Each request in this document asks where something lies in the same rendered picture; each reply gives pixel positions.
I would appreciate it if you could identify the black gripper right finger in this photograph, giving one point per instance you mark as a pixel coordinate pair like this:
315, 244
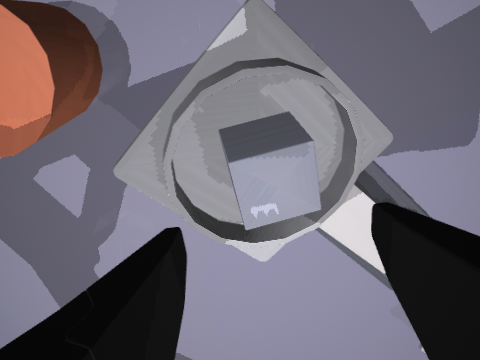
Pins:
434, 269

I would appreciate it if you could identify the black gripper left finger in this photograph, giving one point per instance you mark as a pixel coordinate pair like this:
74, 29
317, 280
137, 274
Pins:
132, 313

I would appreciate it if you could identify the reddish-brown cylinder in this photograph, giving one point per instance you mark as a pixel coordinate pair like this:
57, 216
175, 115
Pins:
50, 72

